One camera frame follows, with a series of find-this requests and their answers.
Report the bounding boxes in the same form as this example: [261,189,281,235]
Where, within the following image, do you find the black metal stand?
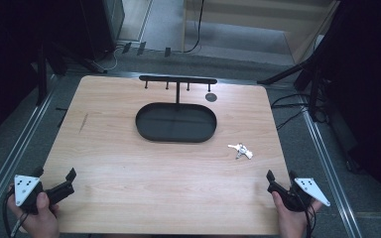
[29,39,108,107]

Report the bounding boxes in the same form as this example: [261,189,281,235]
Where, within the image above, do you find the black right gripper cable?
[305,203,318,238]

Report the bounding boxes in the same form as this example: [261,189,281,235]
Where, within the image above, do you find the black key rack with tray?
[135,74,218,144]

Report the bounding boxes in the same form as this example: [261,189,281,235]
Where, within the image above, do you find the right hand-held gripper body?
[266,177,331,213]

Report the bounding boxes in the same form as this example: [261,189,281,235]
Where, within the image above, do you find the black tripod stand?
[257,56,331,123]

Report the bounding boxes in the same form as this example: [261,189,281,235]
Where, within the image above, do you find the black floor cables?
[270,93,313,131]

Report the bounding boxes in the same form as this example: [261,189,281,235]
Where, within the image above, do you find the small white object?
[227,142,255,161]

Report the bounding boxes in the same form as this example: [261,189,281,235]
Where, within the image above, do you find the dark cabinet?
[78,0,126,61]

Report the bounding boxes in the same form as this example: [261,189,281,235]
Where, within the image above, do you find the black hanging cable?
[182,0,206,55]

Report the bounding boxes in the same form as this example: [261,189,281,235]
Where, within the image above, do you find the person's left hand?
[6,185,61,238]

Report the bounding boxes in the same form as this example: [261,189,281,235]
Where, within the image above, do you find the white floor cable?
[91,45,119,71]

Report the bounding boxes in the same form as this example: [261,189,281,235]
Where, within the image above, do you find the person's right hand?
[271,190,324,238]

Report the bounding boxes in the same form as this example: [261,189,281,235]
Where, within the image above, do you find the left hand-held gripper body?
[13,175,76,214]

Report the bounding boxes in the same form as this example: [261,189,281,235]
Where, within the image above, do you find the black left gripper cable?
[2,194,29,238]

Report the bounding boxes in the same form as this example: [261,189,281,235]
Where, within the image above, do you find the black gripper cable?
[305,203,318,238]
[2,194,29,238]

